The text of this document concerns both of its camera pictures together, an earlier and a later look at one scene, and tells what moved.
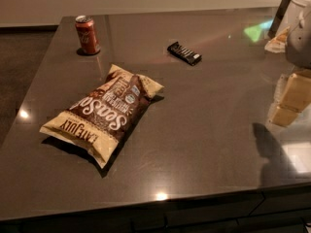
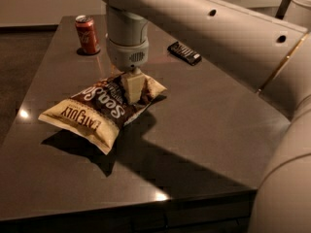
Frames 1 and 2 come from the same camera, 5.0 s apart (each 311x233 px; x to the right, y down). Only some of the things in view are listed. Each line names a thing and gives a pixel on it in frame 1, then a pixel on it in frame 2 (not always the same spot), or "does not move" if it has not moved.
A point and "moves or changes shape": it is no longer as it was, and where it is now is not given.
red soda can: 86,32 does not move
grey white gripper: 299,44 → 126,56
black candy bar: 184,53 does not move
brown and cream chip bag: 99,119 moves or changes shape
